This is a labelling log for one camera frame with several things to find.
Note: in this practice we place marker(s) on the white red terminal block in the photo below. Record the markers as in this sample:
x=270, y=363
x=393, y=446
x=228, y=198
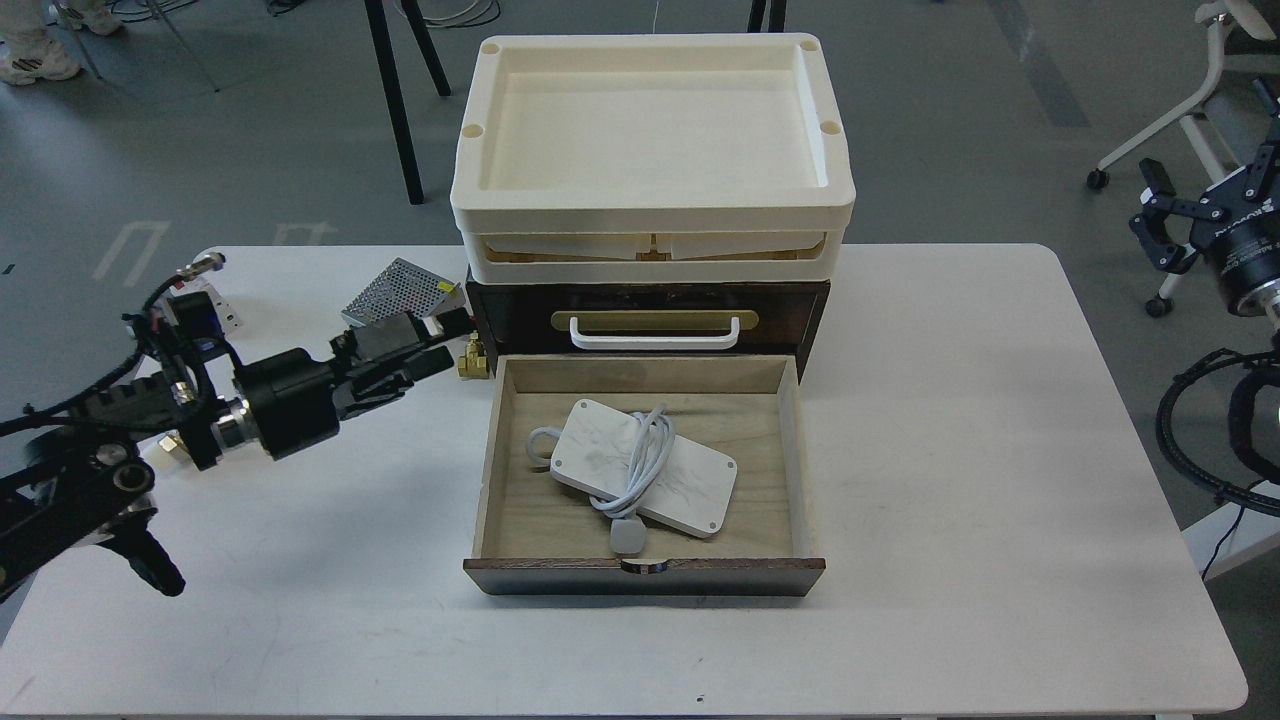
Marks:
x=228, y=315

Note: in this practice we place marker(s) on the cream plastic stacked tray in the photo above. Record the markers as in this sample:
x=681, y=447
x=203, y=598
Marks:
x=652, y=159

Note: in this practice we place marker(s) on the open wooden drawer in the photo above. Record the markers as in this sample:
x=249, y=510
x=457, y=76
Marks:
x=535, y=535

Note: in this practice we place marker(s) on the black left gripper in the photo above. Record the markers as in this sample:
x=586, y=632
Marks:
x=294, y=401

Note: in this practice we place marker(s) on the white office chair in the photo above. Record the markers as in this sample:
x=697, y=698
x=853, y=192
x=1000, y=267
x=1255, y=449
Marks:
x=1258, y=21

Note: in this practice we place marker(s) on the white sneaker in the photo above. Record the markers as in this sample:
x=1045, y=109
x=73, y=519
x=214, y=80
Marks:
x=32, y=53

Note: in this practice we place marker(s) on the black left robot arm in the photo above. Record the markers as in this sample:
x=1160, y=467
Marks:
x=86, y=481

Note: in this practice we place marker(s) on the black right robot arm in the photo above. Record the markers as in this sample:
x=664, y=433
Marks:
x=1262, y=372

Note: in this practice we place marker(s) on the brass valve red handle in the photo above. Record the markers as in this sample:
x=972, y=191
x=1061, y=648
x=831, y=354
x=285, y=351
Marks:
x=473, y=364

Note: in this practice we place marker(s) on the metal mesh power supply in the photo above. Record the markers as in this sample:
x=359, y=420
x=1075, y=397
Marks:
x=403, y=287

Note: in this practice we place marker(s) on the white power strip with cable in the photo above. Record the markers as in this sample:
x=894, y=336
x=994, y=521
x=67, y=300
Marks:
x=635, y=466

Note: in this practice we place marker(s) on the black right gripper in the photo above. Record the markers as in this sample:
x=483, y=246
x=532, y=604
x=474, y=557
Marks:
x=1240, y=247

